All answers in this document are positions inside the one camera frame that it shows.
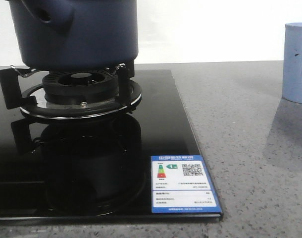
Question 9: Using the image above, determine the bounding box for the dark blue cooking pot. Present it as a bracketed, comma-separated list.
[9, 0, 138, 71]

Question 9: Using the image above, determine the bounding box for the black right burner head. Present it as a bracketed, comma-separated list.
[42, 70, 118, 105]

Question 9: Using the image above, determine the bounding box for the blue energy label sticker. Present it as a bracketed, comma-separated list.
[151, 155, 222, 215]

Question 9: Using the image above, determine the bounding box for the light blue ribbed cup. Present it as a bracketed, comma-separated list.
[282, 22, 302, 104]

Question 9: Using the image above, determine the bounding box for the black glass gas stove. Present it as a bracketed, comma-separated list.
[0, 70, 223, 225]

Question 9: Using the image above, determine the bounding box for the black right pan support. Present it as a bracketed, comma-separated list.
[0, 62, 142, 120]

